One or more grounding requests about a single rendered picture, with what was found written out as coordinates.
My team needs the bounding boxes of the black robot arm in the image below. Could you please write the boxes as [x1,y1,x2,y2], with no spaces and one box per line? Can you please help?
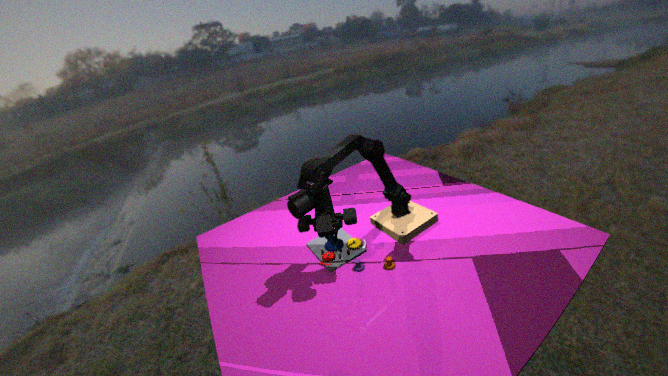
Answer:
[287,134,412,238]

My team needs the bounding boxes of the orange gear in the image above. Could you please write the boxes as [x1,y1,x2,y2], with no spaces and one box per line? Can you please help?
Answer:
[384,256,395,271]

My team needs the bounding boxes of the blue gear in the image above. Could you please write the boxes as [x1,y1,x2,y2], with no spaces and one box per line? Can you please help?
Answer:
[325,236,344,252]

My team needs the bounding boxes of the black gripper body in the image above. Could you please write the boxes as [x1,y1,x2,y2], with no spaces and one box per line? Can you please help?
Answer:
[297,200,358,233]

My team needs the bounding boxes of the red gear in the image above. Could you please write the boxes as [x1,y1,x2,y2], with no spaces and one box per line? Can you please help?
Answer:
[322,251,336,262]

